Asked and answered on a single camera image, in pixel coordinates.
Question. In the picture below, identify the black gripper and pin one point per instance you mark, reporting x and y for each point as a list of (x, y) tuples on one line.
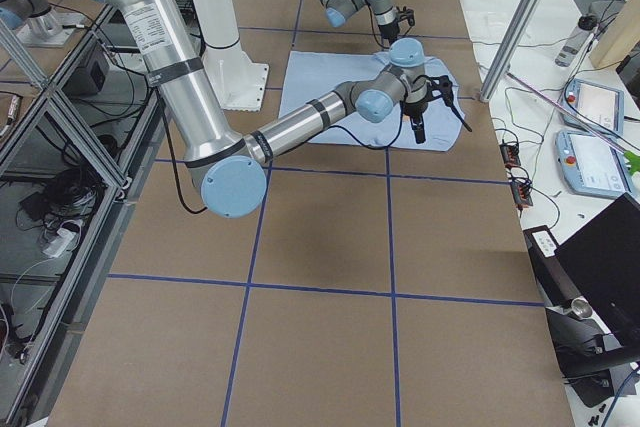
[(388, 32), (414, 109)]

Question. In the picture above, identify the lower orange circuit board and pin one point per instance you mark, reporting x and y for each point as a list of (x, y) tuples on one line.
[(521, 192)]

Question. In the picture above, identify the upper orange circuit board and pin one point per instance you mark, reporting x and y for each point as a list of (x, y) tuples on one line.
[(510, 155)]

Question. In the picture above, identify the black box white label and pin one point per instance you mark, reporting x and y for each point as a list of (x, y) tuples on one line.
[(555, 282)]

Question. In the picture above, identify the black laptop monitor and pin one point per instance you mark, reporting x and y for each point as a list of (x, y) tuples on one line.
[(602, 260)]

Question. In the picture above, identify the aluminium frame post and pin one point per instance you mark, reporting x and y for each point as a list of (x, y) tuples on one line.
[(498, 68)]

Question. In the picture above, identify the grabber stick green handle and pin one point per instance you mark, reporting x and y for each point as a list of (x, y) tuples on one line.
[(590, 126)]

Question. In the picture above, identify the upper blue teach pendant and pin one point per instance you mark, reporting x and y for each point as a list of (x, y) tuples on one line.
[(601, 104)]

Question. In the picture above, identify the white pedestal column base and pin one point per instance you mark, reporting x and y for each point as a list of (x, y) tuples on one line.
[(238, 82)]

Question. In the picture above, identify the wooden board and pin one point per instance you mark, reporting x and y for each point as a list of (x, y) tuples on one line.
[(620, 37)]

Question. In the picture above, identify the blue teach pendant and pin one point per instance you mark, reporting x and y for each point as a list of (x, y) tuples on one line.
[(601, 104), (590, 167)]

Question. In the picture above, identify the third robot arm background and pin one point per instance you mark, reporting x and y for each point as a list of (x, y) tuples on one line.
[(15, 13)]

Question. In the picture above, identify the lower blue teach pendant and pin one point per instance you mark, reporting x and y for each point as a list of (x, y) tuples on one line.
[(590, 167)]

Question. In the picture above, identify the orange circuit board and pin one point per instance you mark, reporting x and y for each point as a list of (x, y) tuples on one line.
[(510, 155), (521, 192)]

